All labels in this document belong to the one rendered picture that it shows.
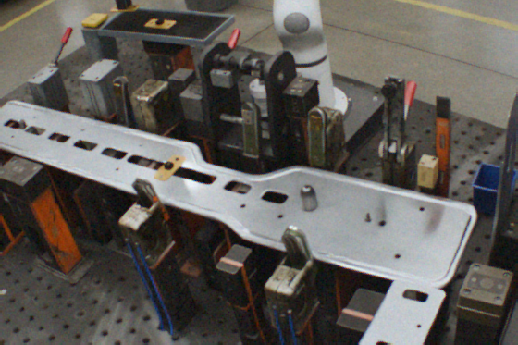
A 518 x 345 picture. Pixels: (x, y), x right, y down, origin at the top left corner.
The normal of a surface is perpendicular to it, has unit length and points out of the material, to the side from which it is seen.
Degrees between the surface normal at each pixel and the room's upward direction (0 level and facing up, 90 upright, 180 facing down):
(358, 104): 5
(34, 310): 0
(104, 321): 0
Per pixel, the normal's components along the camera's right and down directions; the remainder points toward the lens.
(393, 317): -0.16, -0.79
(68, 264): 0.85, 0.19
